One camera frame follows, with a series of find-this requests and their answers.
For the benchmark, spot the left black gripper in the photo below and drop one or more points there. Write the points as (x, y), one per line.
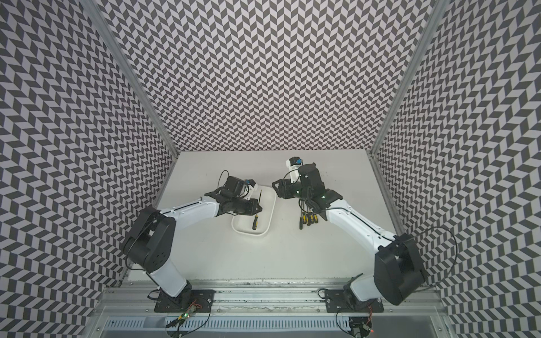
(251, 210)

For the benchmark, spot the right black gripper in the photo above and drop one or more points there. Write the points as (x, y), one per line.
(284, 190)

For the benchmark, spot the white plastic storage tray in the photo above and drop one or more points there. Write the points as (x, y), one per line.
(242, 224)

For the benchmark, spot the file tool yellow black handle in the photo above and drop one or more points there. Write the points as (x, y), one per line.
(256, 217)

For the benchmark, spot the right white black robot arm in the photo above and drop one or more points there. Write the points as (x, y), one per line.
(398, 269)

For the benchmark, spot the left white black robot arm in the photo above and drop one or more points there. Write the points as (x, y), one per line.
(149, 242)

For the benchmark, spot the left base wiring with board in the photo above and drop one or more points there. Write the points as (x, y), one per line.
(186, 317)

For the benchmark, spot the base wiring with board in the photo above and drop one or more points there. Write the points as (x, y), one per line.
(357, 323)
(186, 317)

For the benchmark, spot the right base wiring with board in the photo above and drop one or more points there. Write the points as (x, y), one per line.
(357, 323)

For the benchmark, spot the left wrist camera white blue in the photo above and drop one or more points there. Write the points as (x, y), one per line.
(250, 187)

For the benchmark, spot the wrist camera white blue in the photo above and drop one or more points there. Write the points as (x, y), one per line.
(250, 187)
(293, 165)

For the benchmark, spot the right wrist camera white blue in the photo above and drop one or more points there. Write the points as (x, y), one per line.
(293, 165)

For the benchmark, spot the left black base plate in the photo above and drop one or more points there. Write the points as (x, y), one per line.
(179, 304)

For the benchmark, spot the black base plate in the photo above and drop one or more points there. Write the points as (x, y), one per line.
(179, 304)
(343, 301)

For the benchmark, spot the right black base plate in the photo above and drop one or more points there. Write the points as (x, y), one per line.
(343, 301)

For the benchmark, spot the aluminium front rail frame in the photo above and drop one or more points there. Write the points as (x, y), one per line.
(263, 308)

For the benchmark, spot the left aluminium corner post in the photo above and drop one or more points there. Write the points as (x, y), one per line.
(92, 10)

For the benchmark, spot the aluminium corner post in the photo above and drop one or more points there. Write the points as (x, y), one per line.
(419, 52)
(92, 10)

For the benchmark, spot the right aluminium corner post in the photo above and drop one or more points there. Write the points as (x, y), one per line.
(419, 52)

